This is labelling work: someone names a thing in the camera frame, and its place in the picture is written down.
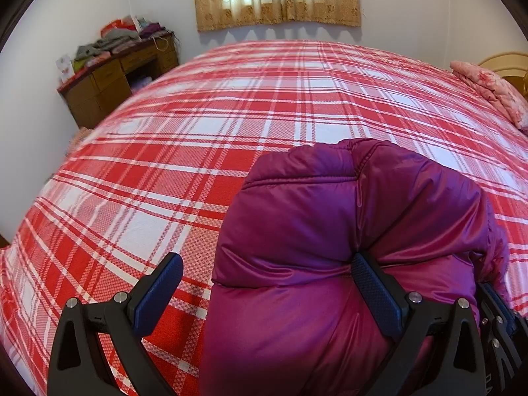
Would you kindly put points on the purple puffer jacket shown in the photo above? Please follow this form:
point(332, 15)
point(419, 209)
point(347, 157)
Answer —
point(330, 235)

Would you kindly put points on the pink floral pillow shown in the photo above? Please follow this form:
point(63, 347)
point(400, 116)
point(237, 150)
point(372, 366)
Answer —
point(495, 86)

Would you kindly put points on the grey garment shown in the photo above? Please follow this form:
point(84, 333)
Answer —
point(103, 46)

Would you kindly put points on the brown wooden desk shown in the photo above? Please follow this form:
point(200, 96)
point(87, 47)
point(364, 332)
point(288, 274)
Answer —
point(103, 95)

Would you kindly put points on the purple folded clothes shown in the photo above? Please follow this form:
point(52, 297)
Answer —
point(152, 29)

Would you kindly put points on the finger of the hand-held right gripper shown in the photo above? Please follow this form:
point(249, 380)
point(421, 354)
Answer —
point(505, 307)
point(501, 350)

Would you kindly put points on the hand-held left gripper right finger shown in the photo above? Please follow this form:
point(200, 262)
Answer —
point(377, 293)

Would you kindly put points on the red plaid blanket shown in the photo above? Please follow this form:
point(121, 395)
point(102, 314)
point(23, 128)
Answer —
point(206, 132)

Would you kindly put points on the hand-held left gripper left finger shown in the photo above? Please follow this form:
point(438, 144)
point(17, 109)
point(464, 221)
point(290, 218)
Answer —
point(159, 297)

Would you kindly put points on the light wooden headboard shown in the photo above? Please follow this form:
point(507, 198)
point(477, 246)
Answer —
point(505, 62)

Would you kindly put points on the red and white box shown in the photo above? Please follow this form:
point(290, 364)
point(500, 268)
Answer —
point(112, 27)

